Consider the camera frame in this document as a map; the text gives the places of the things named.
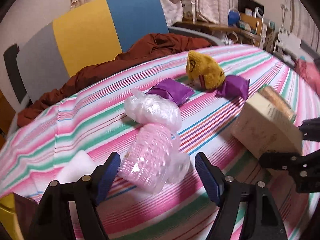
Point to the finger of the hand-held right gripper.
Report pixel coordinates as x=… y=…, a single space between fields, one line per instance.
x=277 y=161
x=311 y=130

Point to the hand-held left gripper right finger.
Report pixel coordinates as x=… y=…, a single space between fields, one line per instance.
x=207 y=180

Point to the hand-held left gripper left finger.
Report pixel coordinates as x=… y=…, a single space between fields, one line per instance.
x=108 y=177

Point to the beige cardboard box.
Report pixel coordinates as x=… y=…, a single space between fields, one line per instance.
x=265 y=127

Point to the bagged pink plastic cups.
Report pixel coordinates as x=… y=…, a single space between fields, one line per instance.
x=150 y=157

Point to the purple snack packet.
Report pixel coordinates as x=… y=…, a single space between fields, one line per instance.
x=172 y=90
x=232 y=86

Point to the gold tin box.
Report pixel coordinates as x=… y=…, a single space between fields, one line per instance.
x=7 y=212

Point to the yellow plush toy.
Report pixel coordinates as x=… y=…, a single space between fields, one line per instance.
x=205 y=67

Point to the white foam block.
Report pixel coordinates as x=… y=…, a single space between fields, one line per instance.
x=75 y=167

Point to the brown cracker packet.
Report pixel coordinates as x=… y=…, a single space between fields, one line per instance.
x=275 y=97

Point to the pink cloth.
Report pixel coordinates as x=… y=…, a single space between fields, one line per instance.
x=308 y=72

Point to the striped tablecloth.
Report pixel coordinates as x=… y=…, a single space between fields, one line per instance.
x=87 y=110

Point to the bagged clear plastic cups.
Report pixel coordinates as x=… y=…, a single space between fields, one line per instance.
x=155 y=110

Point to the wooden shelf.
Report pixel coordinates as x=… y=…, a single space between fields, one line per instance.
x=250 y=27

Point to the white tape roll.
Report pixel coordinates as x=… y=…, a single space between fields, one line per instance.
x=232 y=36

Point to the wooden cabinet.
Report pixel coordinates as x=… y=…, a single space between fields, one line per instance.
x=5 y=110

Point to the blue mug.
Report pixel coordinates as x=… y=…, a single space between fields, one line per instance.
x=234 y=18

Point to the grey yellow blue chair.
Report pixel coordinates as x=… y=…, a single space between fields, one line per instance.
x=85 y=37

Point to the rust brown cloth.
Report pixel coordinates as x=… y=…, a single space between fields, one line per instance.
x=160 y=45

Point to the black rolled mat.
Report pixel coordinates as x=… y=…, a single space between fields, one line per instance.
x=11 y=65

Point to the white printed box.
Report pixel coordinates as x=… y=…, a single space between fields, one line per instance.
x=188 y=10

